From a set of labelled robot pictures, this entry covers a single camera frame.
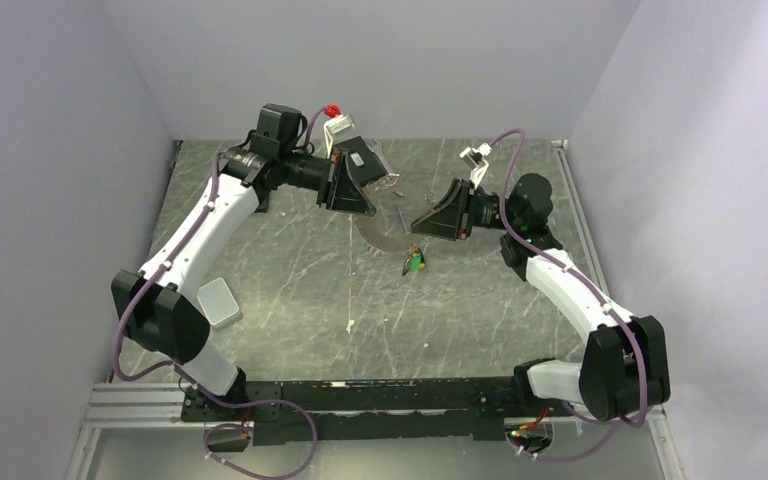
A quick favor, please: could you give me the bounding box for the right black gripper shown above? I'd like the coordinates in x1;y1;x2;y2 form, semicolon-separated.
410;179;520;241

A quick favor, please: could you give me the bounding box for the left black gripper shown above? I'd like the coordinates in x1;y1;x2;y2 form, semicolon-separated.
279;147;375;216

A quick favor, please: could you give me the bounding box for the metal disc with keyrings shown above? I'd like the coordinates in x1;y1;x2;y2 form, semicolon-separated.
352;174;436;252

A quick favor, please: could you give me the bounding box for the green key tag with keys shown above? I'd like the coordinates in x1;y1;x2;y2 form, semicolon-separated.
402;244;426;276

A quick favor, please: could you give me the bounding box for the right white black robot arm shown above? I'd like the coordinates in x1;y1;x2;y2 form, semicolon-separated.
411;173;670;425

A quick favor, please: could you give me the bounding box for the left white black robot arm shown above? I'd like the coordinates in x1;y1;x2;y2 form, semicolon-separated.
111;103;394;420

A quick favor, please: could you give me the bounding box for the yellow black screwdriver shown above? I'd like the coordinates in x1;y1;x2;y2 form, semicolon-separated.
396;207;418;248

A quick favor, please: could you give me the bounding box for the grey white rectangular box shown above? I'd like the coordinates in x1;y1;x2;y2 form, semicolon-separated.
197;278;242;329

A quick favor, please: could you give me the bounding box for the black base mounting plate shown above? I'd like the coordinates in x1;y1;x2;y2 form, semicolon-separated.
180;376;567;446

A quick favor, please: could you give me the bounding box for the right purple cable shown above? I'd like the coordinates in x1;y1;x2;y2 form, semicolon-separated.
489;128;652;464

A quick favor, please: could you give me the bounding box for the purple cable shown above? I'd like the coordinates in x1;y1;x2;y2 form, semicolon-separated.
110;105;319;479
489;128;652;464

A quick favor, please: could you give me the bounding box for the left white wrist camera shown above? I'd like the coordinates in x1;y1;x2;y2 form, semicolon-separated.
323;104;355;153

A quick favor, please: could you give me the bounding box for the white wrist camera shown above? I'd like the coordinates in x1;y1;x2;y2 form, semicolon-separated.
323;104;355;153
459;143;493;188

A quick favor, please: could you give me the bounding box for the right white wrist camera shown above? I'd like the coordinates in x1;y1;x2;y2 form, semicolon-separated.
459;143;493;188

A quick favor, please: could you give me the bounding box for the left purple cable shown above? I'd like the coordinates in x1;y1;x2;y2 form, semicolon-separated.
110;105;319;479

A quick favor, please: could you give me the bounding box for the aluminium extrusion rail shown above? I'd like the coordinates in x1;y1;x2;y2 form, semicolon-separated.
82;382;665;429

